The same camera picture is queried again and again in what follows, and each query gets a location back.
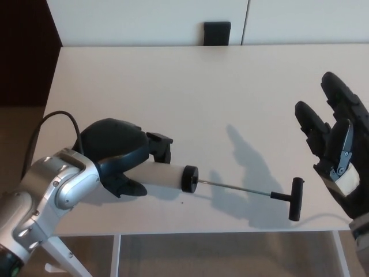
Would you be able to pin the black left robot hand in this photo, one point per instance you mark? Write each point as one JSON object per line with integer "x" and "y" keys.
{"x": 115, "y": 141}

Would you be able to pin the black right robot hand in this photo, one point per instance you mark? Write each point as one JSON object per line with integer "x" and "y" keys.
{"x": 357, "y": 138}

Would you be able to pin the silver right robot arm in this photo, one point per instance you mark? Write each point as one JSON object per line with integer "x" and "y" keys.
{"x": 361, "y": 231}

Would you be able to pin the white desk leg frame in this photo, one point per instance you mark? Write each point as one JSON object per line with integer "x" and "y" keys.
{"x": 62, "y": 252}
{"x": 340, "y": 251}

